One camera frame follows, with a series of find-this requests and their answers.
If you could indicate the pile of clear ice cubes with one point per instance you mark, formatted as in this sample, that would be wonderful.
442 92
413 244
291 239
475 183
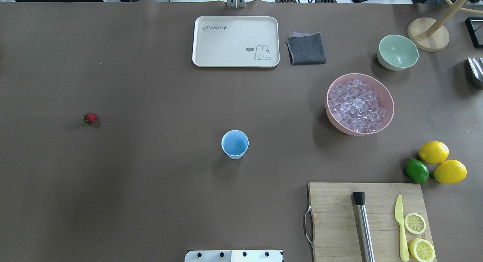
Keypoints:
356 105

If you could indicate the lemon half lower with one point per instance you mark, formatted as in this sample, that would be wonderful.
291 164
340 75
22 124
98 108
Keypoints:
422 250

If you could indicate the wooden glass rack stand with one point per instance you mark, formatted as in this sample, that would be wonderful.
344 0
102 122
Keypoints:
431 35

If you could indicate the green lime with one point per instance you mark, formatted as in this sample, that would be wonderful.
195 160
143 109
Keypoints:
417 171

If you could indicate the yellow lemon lower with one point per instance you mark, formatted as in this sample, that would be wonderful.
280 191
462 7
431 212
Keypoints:
450 172

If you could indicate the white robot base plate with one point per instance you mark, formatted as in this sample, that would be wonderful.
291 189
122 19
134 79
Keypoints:
234 256

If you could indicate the wooden cutting board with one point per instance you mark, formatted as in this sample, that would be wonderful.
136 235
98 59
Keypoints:
335 232

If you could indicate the green bowl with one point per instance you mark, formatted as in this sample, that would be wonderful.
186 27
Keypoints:
396 53

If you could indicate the lemon half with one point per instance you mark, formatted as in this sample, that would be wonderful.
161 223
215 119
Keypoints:
415 223
422 250

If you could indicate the light blue plastic cup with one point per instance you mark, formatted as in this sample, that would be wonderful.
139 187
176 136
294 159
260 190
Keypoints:
234 144

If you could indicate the yellow lemon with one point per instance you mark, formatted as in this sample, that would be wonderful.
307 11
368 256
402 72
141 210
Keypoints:
450 172
433 152

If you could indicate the steel muddler black tip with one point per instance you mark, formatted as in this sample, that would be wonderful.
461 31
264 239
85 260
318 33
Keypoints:
364 228

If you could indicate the lemon half upper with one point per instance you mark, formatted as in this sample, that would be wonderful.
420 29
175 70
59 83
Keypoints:
415 223

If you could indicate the black framed tray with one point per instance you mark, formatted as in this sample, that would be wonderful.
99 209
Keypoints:
475 29

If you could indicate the grey folded cloth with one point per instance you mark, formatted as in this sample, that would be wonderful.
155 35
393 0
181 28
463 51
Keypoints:
306 48

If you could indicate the cream rabbit tray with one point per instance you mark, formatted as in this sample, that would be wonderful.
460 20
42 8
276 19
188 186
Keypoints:
236 41

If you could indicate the yellow plastic knife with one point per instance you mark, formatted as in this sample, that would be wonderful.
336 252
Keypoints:
399 217

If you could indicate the yellow lemon upper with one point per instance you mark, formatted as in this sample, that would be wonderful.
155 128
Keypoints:
433 152

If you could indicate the red strawberry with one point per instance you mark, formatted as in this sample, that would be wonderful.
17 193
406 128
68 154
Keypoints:
90 118

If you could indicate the pink bowl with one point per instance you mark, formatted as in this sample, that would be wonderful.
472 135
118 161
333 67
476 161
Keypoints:
385 96

